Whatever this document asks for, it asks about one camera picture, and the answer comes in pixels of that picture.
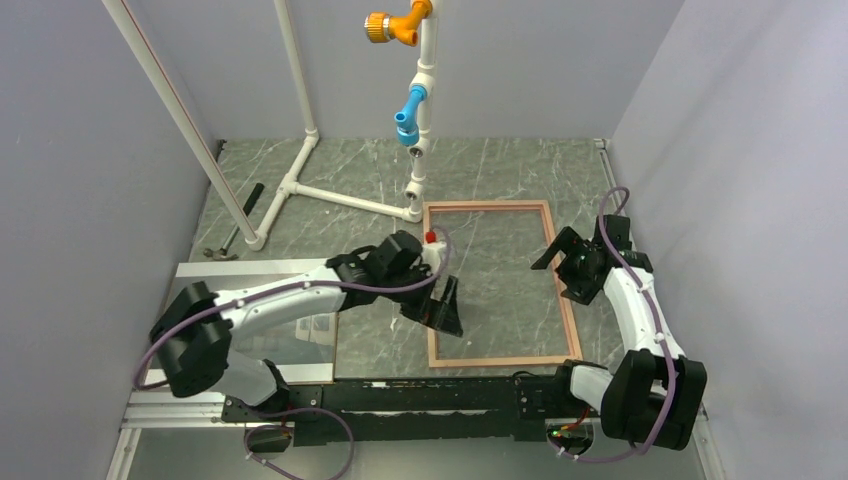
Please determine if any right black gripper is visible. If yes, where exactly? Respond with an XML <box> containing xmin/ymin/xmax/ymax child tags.
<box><xmin>532</xmin><ymin>226</ymin><xmax>599</xmax><ymax>305</ymax></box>

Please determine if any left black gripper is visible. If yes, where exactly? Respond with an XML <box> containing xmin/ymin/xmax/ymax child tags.
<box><xmin>382</xmin><ymin>266</ymin><xmax>462</xmax><ymax>336</ymax></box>

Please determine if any pink wooden picture frame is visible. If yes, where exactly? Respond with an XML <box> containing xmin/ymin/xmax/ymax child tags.
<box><xmin>422</xmin><ymin>200</ymin><xmax>584</xmax><ymax>369</ymax></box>

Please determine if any photo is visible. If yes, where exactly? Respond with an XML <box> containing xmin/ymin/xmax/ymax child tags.
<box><xmin>167</xmin><ymin>259</ymin><xmax>338</xmax><ymax>385</ymax></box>

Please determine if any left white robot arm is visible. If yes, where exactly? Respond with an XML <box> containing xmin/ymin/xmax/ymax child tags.
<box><xmin>145</xmin><ymin>230</ymin><xmax>464</xmax><ymax>420</ymax></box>

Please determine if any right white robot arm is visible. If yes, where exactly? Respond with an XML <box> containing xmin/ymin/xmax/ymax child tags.
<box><xmin>532</xmin><ymin>214</ymin><xmax>708</xmax><ymax>450</ymax></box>

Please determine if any blue nozzle fitting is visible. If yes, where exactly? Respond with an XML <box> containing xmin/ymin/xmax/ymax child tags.
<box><xmin>394</xmin><ymin>85</ymin><xmax>428</xmax><ymax>147</ymax></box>

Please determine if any white PVC pipe stand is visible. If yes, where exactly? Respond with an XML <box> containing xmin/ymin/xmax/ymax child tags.
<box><xmin>103</xmin><ymin>1</ymin><xmax>444</xmax><ymax>251</ymax></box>

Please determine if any orange nozzle fitting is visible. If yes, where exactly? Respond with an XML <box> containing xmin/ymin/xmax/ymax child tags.
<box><xmin>363</xmin><ymin>0</ymin><xmax>434</xmax><ymax>47</ymax></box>

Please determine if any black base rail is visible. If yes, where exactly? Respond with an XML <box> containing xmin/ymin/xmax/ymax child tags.
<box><xmin>221</xmin><ymin>373</ymin><xmax>586</xmax><ymax>446</ymax></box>

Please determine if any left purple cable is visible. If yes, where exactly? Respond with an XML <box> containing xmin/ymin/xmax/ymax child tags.
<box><xmin>132</xmin><ymin>226</ymin><xmax>453</xmax><ymax>480</ymax></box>

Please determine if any aluminium extrusion rail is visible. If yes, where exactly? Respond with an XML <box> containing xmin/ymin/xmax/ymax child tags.
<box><xmin>125</xmin><ymin>390</ymin><xmax>289</xmax><ymax>427</ymax></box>

